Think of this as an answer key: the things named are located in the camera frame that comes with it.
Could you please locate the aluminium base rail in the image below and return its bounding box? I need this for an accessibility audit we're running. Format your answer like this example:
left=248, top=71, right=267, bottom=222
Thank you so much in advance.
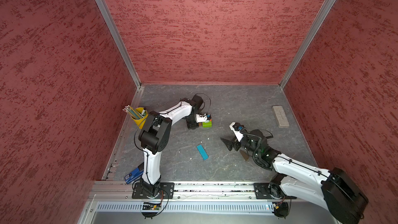
left=89, top=180, right=274, bottom=202

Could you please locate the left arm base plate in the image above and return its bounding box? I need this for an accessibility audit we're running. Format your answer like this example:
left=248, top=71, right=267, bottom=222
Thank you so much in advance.
left=131, top=182, right=175, bottom=200

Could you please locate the yellow pen cup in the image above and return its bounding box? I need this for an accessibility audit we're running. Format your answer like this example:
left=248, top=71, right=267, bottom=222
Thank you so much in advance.
left=132, top=107, right=148, bottom=129

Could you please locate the green rectangular block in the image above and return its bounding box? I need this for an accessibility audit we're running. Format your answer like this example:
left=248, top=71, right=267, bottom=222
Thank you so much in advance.
left=202, top=120, right=212, bottom=128

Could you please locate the aluminium corner post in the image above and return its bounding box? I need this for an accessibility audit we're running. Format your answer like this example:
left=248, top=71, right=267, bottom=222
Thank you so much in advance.
left=95, top=0, right=142, bottom=90
left=279, top=0, right=336, bottom=89

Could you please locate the aluminium corner post right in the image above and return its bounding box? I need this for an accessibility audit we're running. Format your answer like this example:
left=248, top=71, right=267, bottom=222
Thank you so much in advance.
left=279, top=0, right=336, bottom=89

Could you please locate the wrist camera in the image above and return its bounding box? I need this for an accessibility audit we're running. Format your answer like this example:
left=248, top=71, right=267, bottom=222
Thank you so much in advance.
left=230, top=122, right=247, bottom=142
left=195, top=114, right=211, bottom=123

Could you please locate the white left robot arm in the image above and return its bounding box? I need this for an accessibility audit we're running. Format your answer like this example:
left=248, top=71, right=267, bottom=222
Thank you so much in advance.
left=138, top=95, right=204, bottom=197

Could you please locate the blue stapler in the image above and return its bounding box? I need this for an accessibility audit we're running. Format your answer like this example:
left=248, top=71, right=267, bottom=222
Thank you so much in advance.
left=124, top=162, right=144, bottom=185

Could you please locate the aluminium corner post left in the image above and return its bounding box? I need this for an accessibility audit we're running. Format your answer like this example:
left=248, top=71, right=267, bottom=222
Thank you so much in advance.
left=95, top=0, right=142, bottom=90

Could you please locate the teal flat block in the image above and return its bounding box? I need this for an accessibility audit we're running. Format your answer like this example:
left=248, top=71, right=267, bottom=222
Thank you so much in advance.
left=197, top=145, right=209, bottom=161

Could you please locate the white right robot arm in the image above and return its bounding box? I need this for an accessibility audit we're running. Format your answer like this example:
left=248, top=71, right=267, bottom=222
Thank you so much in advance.
left=222, top=123, right=369, bottom=224

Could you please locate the brown triangular block right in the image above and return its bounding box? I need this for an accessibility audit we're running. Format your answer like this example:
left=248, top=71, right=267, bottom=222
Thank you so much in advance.
left=239, top=150, right=250, bottom=161

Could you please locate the bundle of pencils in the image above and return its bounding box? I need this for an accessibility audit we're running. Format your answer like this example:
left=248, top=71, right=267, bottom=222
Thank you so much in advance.
left=123, top=105, right=144, bottom=120

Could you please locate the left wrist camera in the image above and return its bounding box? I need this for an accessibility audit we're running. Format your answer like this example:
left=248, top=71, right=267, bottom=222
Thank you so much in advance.
left=195, top=114, right=211, bottom=123

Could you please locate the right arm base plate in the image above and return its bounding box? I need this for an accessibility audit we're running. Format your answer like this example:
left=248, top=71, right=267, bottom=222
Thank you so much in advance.
left=254, top=183, right=297, bottom=201

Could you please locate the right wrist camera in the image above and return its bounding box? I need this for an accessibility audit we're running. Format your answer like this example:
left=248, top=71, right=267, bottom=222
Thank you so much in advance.
left=230, top=122, right=247, bottom=142

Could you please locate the grey whiteboard eraser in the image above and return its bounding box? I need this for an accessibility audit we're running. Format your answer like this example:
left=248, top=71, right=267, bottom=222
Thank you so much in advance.
left=272, top=105, right=290, bottom=128

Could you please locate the perforated cable duct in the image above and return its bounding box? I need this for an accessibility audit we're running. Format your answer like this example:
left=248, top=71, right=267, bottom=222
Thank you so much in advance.
left=96, top=202, right=274, bottom=215

